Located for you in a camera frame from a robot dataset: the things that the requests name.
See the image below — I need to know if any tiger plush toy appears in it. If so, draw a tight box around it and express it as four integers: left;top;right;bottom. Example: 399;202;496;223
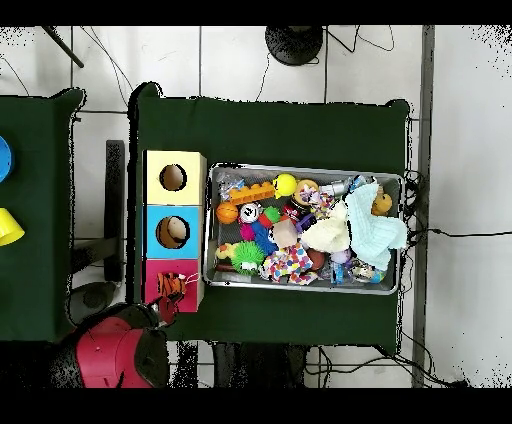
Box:
156;271;200;301

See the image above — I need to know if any mint green cloth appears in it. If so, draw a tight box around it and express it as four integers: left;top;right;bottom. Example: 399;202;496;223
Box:
344;181;409;273

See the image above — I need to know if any wooden three-hole box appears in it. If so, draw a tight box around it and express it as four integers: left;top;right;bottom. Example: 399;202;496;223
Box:
142;149;208;314

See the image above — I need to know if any silver mesh bin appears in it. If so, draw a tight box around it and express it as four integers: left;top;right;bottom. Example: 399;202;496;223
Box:
202;162;404;296

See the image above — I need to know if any green spiky ball toy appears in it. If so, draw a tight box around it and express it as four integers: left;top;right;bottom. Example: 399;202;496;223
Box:
230;240;266;277

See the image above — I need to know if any orange toy basketball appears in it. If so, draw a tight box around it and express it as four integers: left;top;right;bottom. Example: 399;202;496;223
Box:
215;201;240;225

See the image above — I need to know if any black upright panel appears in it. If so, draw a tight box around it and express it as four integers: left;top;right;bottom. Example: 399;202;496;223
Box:
103;139;126;283

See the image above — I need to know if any polka dot cloth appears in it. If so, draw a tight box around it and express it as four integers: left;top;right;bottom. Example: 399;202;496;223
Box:
258;242;319;286

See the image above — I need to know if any beige cardboard block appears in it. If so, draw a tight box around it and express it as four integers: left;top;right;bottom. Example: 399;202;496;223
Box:
272;218;299;249

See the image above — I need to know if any orange toy block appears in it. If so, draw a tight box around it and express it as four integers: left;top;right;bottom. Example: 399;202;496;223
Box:
228;181;276;206

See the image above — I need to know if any dark green side tablecloth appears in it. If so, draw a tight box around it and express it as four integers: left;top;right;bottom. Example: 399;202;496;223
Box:
0;87;90;345

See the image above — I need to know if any yellow ball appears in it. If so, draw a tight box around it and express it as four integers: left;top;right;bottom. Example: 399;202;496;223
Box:
273;172;299;200

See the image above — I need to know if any cream white cloth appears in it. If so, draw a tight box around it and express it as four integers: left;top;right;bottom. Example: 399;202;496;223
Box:
299;199;352;254

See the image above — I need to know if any yellow cup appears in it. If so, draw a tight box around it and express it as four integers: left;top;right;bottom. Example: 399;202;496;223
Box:
0;207;26;248

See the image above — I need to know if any blue cup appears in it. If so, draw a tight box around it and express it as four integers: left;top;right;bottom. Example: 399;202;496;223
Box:
0;135;16;184

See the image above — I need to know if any orange plush toy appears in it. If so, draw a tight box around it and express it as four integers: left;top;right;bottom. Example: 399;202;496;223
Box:
371;192;394;217

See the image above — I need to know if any black rod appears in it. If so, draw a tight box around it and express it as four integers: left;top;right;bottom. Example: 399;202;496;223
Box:
41;25;85;69

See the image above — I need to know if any black round stand base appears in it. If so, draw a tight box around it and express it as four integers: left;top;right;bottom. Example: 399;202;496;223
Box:
264;25;324;67

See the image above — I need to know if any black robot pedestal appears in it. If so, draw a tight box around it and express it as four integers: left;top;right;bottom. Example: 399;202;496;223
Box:
211;341;313;388

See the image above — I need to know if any black cable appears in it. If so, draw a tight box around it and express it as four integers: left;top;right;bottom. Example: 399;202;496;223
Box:
403;227;512;238

